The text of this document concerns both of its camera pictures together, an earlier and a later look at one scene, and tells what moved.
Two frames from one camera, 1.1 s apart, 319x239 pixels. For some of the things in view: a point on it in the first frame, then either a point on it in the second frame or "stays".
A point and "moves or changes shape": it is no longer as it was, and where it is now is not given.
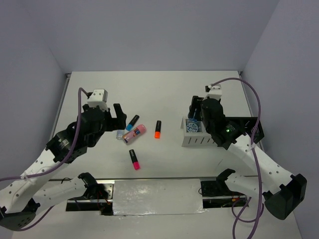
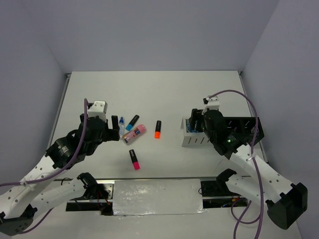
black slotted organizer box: (248, 124) stays
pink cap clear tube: (133, 134) stays
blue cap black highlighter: (129, 127) stays
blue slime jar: (194, 114) moves or changes shape
